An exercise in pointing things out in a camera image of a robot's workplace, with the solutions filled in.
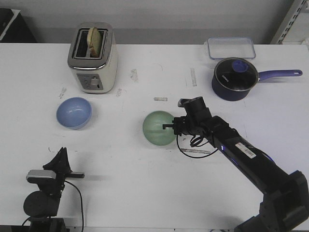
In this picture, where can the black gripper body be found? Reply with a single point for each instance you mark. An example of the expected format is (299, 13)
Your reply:
(64, 174)
(183, 125)

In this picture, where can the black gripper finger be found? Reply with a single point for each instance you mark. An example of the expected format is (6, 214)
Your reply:
(57, 162)
(66, 161)
(164, 126)

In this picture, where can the green bowl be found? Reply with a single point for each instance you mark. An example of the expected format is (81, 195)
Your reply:
(153, 128)

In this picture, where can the blue bowl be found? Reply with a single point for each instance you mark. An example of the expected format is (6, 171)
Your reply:
(74, 113)

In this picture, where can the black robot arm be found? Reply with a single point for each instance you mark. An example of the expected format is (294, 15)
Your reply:
(285, 202)
(42, 206)

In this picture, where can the dark blue saucepan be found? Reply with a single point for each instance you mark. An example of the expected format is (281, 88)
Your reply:
(230, 95)

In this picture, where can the glass lid with blue knob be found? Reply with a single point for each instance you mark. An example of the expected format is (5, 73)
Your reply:
(236, 74)

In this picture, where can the clear plastic food container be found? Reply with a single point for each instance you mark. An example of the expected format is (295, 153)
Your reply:
(227, 47)

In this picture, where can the white silver toaster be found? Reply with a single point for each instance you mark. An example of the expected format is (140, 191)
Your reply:
(94, 75)

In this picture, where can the bread slice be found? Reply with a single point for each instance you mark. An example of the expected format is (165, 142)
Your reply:
(94, 42)

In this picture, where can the black box in corner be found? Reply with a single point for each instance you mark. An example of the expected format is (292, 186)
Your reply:
(13, 28)

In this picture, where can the white slotted shelf rack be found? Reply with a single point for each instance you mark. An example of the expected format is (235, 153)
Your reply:
(294, 28)

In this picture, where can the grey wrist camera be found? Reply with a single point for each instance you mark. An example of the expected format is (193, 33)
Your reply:
(183, 102)
(40, 176)

